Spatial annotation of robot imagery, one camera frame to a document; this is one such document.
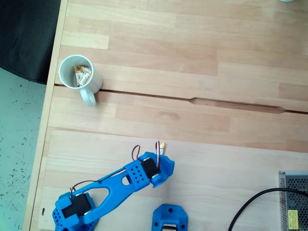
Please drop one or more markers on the white orange sweet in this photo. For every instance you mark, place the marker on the white orange sweet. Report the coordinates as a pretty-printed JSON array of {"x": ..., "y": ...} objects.
[{"x": 162, "y": 148}]

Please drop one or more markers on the white printed mug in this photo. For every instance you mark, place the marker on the white printed mug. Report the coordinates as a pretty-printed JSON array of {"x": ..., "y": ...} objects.
[{"x": 69, "y": 74}]

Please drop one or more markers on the light wooden base board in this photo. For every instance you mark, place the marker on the light wooden base board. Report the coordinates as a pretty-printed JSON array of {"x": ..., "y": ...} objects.
[{"x": 216, "y": 183}]

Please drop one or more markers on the perforated metal power supply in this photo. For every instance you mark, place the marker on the perforated metal power supply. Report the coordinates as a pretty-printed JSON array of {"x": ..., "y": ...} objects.
[{"x": 294, "y": 199}]

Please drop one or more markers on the black seat cushion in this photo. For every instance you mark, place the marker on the black seat cushion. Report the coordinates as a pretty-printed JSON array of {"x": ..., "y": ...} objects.
[{"x": 24, "y": 36}]

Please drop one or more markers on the white round object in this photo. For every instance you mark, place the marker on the white round object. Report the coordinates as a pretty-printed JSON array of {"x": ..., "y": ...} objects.
[{"x": 287, "y": 0}]

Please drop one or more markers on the blue post base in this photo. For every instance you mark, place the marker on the blue post base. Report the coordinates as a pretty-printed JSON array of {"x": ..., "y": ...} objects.
[{"x": 169, "y": 215}]

